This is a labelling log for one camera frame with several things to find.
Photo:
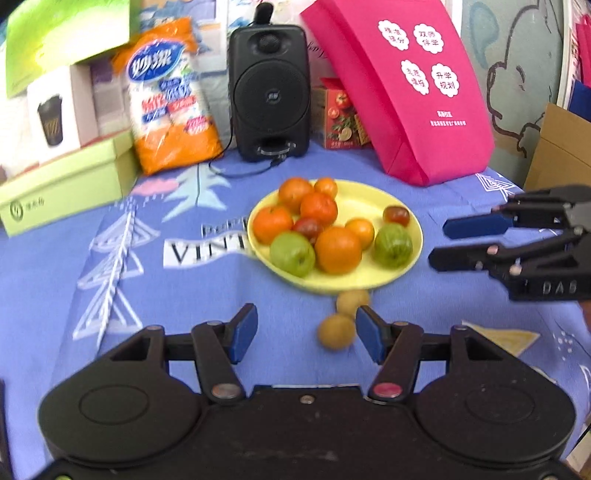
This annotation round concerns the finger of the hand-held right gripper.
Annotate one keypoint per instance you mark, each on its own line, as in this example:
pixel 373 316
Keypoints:
pixel 475 226
pixel 461 258

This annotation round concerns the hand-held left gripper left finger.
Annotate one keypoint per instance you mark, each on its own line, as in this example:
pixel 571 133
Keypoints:
pixel 242 332

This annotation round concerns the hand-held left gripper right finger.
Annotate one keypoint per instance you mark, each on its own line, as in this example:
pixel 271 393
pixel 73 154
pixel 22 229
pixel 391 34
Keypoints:
pixel 371 334

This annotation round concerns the brown kiwi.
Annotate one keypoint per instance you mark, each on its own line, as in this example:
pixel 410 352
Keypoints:
pixel 336 330
pixel 351 300

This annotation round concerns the yellow plate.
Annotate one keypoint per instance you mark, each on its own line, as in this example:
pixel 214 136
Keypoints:
pixel 369 277

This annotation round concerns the green apple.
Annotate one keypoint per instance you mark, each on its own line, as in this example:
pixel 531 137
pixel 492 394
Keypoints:
pixel 292 253
pixel 392 244

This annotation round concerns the large orange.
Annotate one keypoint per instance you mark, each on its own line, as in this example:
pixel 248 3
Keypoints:
pixel 338 249

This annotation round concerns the pale orange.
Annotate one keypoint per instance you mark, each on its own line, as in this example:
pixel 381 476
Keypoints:
pixel 360 232

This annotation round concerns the dark red tomato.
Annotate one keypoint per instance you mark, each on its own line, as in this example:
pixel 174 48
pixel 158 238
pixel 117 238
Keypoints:
pixel 308 228

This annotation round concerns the small orange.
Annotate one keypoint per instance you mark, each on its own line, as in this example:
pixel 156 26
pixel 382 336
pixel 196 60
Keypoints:
pixel 326 187

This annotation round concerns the blue patterned tablecloth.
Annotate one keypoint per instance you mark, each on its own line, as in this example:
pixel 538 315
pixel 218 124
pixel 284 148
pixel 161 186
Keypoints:
pixel 161 300

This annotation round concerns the cardboard carton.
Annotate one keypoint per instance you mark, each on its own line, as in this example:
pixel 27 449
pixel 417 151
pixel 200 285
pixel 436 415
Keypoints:
pixel 558 152

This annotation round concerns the pink tote bag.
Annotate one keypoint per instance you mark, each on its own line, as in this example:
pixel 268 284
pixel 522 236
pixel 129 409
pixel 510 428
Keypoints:
pixel 392 138

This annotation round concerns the red printed box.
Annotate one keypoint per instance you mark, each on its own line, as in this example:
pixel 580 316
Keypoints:
pixel 337 120

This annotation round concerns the orange white plastic package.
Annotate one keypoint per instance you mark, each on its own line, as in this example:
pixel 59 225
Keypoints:
pixel 175 147

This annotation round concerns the black speaker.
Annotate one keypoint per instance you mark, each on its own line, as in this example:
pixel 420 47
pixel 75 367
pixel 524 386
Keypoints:
pixel 268 134

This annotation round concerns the pale green flat box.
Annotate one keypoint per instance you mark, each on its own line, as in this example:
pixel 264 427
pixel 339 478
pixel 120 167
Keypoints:
pixel 69 184

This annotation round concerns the white cup box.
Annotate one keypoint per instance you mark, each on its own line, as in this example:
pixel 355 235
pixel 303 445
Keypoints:
pixel 69 106

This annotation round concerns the bright green gift box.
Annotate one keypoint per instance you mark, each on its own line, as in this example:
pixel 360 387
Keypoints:
pixel 55 41

